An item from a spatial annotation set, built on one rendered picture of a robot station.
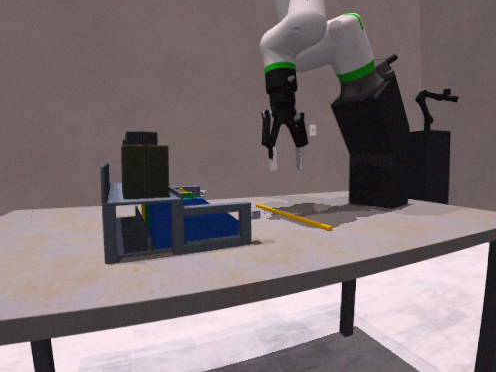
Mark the yellow bar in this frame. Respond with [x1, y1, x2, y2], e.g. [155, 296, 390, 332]
[256, 204, 332, 231]

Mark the blue open bin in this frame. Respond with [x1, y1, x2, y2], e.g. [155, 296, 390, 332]
[149, 198, 238, 249]

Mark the green bin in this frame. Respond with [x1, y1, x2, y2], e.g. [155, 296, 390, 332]
[144, 193, 202, 232]

